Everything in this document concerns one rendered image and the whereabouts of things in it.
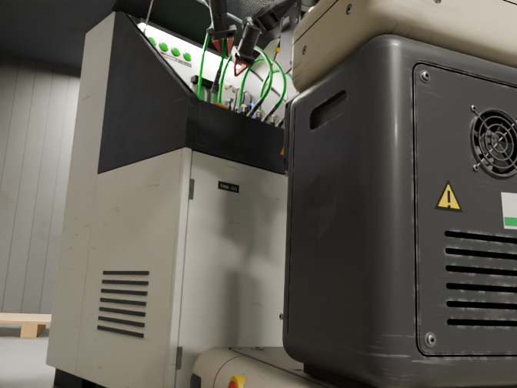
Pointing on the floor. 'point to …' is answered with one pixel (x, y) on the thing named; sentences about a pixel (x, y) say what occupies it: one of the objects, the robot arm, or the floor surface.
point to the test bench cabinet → (135, 274)
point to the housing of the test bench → (80, 205)
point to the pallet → (37, 324)
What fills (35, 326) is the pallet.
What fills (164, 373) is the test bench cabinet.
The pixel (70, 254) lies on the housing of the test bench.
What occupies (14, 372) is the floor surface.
